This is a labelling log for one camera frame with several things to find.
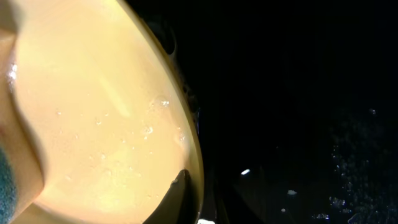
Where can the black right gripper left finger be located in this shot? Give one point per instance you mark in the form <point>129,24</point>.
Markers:
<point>180,203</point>

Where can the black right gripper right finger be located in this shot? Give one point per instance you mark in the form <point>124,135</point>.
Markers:
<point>222,204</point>

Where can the yellow plate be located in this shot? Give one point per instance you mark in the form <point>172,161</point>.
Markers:
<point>103,109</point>

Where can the green yellow sponge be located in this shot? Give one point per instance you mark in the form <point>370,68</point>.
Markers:
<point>21,177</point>

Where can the round black tray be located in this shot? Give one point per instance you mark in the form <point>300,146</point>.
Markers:
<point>296,102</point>

